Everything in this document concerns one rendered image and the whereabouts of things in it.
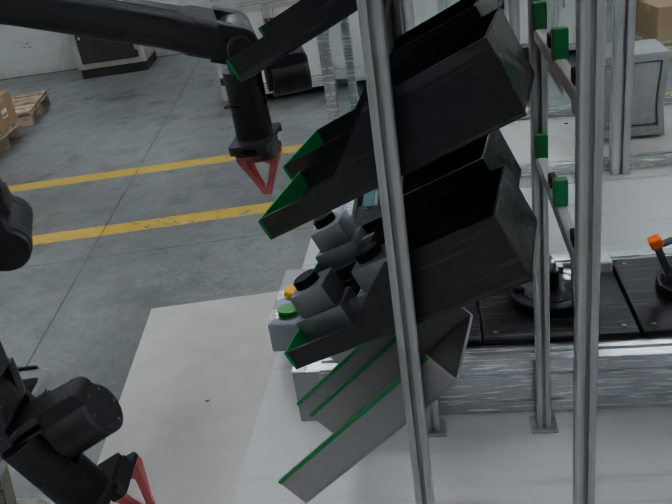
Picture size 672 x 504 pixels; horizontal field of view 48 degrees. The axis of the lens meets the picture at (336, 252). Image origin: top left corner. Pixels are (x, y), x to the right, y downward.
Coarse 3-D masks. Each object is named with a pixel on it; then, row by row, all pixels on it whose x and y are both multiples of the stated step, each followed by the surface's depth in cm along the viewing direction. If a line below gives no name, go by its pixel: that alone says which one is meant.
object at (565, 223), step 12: (384, 0) 72; (540, 36) 85; (540, 48) 85; (552, 60) 77; (564, 60) 75; (564, 72) 71; (564, 84) 70; (540, 168) 93; (552, 204) 85; (564, 216) 80; (564, 228) 78; (564, 240) 78
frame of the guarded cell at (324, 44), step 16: (320, 48) 196; (352, 64) 247; (352, 80) 249; (336, 96) 201; (336, 112) 203; (528, 112) 248; (560, 112) 248; (560, 160) 206; (608, 160) 202; (640, 160) 201; (656, 160) 201; (528, 176) 206
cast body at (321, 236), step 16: (320, 224) 98; (336, 224) 97; (352, 224) 100; (320, 240) 98; (336, 240) 98; (352, 240) 97; (368, 240) 98; (320, 256) 100; (336, 256) 99; (352, 256) 98
